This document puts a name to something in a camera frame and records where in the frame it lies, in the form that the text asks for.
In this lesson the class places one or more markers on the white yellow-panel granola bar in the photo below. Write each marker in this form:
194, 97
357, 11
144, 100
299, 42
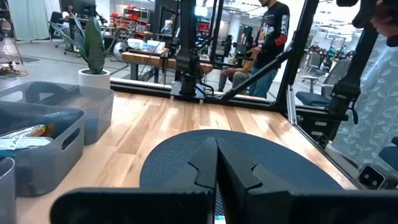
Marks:
25, 142

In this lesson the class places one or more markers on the silver round fan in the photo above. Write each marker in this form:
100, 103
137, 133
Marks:
119, 50

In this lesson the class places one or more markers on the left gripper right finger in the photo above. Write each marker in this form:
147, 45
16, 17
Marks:
236, 174

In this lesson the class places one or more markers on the grey office chair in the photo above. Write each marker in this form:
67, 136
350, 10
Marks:
311, 98

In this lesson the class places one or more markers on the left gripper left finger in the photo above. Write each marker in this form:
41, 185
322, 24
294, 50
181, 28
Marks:
206, 168

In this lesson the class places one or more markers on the pale green curtain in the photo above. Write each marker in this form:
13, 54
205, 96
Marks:
29, 18

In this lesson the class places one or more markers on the grey plastic bin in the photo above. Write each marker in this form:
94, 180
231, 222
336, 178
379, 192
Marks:
7, 193
46, 168
96, 124

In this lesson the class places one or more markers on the black background robot arm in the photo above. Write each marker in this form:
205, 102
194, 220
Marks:
245, 40

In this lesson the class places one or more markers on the black rig frame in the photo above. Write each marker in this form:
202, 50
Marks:
298, 46

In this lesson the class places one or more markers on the person's hand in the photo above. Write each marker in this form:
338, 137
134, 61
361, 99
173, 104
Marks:
387, 21

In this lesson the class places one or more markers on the person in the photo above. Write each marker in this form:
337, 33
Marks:
233, 76
376, 102
270, 34
66, 14

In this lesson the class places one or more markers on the red parts shelf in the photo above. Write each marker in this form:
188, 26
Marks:
130, 15

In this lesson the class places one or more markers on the blue chair seat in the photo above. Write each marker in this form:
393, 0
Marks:
390, 157

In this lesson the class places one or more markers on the clear plastic box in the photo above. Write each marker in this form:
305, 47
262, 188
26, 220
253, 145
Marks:
136, 43

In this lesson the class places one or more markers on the blue silver granola bar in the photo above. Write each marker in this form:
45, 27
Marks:
219, 220

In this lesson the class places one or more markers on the green snake plant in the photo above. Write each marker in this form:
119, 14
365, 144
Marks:
93, 46

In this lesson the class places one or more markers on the round dark woven mat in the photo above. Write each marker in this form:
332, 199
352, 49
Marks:
295, 171

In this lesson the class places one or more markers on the white round plant pot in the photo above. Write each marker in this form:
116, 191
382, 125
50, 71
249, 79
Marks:
93, 81

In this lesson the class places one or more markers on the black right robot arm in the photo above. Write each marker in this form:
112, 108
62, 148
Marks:
188, 46

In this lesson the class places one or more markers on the black box white socket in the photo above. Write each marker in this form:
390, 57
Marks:
371, 177

